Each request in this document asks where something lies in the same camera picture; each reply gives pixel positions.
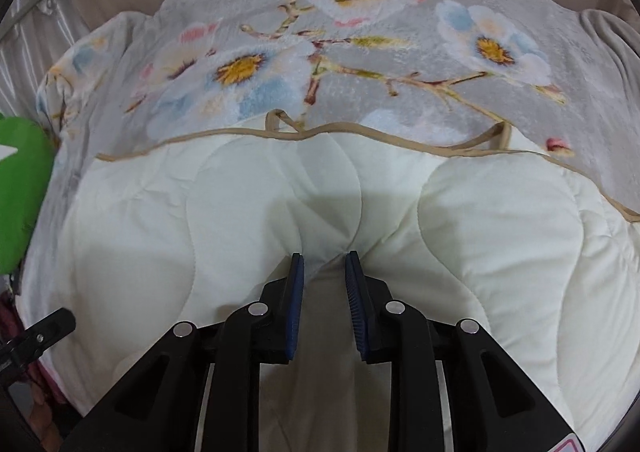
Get white quilted jacket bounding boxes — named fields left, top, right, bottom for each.
left=22, top=109, right=640, bottom=452

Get grey floral fleece blanket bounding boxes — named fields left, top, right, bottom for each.
left=10, top=0, right=640, bottom=283

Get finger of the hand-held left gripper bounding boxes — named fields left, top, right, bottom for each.
left=0, top=309, right=76, bottom=374

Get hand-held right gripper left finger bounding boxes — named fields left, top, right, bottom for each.
left=60, top=252, right=306, bottom=452

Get silver curtain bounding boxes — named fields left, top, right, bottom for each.
left=0, top=0, right=101, bottom=123

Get green fabric object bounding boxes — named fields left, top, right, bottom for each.
left=0, top=114, right=57, bottom=275

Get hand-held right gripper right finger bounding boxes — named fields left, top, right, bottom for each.
left=344, top=251, right=576, bottom=452

